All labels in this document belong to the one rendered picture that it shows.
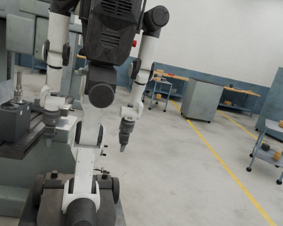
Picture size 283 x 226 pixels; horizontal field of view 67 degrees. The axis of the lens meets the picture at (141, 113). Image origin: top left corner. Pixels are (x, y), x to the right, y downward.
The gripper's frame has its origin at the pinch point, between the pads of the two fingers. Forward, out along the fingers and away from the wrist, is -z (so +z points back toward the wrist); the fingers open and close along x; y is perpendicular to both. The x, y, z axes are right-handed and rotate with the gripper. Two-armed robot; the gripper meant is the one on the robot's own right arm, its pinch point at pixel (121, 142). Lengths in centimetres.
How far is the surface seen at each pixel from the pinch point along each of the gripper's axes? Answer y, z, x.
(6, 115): 67, 9, 0
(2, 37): 96, 28, 76
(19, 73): 66, 26, 19
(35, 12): 70, 54, 65
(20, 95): 65, 14, 16
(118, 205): -10, -57, -4
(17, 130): 62, 0, 0
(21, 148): 57, -6, -9
